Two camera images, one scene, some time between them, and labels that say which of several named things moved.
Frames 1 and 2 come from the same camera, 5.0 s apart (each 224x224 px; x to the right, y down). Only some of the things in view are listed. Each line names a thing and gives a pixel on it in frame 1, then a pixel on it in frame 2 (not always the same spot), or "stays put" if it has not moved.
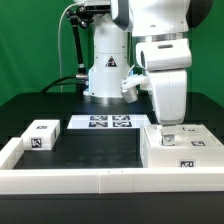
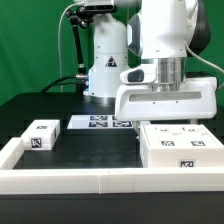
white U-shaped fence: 102,180 stays put
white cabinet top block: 41,135 stays put
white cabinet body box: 195,146 stays put
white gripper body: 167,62 to 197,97
